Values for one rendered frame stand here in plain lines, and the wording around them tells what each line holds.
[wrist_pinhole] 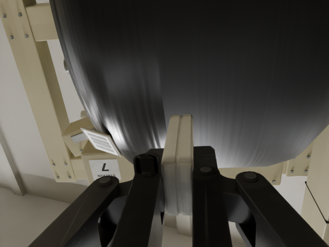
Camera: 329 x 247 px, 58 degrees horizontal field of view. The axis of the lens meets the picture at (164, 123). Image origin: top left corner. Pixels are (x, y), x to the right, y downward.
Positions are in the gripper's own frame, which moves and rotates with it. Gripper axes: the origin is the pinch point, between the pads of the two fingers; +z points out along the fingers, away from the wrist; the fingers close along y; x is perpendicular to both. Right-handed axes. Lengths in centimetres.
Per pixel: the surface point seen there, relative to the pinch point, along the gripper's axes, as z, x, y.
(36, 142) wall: 576, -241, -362
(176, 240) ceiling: 479, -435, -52
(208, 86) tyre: 11.2, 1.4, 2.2
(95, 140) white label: 17.8, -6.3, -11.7
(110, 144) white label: 16.9, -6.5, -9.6
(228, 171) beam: 65, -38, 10
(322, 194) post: 41, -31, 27
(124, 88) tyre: 11.1, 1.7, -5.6
